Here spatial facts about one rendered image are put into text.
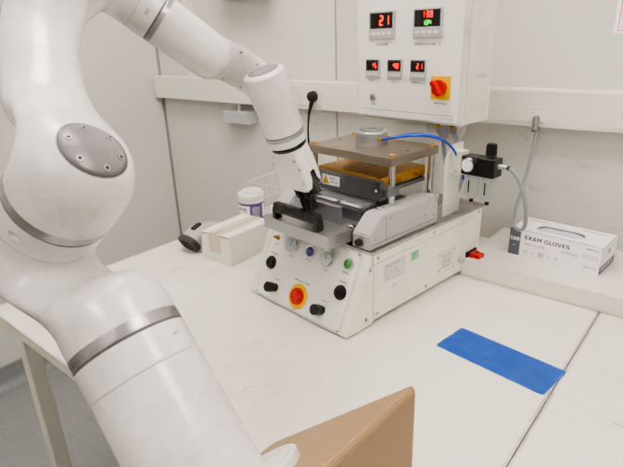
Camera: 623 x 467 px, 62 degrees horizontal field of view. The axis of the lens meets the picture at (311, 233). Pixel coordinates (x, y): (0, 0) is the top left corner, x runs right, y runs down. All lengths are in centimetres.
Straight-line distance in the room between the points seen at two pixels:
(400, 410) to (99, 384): 29
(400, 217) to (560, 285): 43
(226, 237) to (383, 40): 67
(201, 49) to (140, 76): 166
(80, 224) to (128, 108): 207
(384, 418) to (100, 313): 28
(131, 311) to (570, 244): 113
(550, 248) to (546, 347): 35
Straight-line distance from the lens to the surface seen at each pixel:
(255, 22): 219
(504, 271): 140
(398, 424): 54
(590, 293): 136
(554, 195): 165
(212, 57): 101
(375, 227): 111
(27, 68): 72
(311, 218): 111
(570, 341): 123
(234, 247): 150
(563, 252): 145
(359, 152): 122
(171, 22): 100
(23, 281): 63
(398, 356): 110
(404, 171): 126
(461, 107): 130
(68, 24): 80
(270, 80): 102
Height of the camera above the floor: 137
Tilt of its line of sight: 21 degrees down
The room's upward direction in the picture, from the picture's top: 2 degrees counter-clockwise
